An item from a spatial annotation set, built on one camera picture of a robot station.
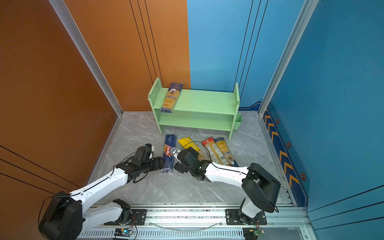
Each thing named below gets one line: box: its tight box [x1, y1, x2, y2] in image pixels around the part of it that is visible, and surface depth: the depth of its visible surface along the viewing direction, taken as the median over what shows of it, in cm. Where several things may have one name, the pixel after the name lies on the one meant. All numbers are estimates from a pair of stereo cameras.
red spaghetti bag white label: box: [201, 137, 224, 165], surface depth 98 cm
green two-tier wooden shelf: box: [147, 77, 243, 141], surface depth 91 cm
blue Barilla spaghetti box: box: [161, 134, 177, 173], surface depth 94 cm
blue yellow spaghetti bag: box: [213, 137, 239, 167], surface depth 96 cm
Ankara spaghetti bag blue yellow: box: [159, 82, 183, 113], surface depth 89 cm
